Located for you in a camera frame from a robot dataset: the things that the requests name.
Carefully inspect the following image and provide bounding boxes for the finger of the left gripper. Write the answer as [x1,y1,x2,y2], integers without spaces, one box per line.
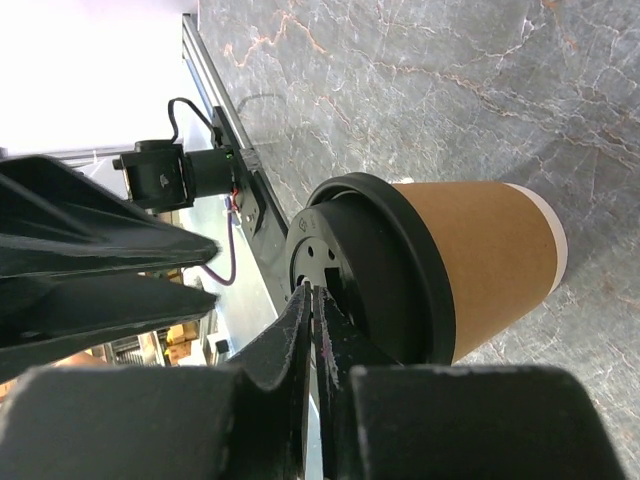
[1,155,219,278]
[1,274,217,380]

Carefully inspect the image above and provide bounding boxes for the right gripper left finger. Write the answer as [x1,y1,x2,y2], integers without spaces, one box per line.
[1,285,312,479]

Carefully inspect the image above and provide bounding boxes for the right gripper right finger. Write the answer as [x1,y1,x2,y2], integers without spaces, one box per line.
[312,287,624,479]

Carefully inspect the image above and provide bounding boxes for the black plastic cup lid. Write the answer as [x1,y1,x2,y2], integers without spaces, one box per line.
[286,172,456,365]

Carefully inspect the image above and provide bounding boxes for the brown paper coffee cup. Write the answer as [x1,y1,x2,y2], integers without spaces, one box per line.
[396,181,568,361]

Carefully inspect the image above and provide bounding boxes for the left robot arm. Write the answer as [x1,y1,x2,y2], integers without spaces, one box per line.
[1,112,250,381]

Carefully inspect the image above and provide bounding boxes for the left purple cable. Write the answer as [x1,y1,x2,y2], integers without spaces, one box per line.
[199,194,238,287]

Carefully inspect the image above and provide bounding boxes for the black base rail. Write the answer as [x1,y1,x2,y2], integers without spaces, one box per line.
[212,106,288,270]

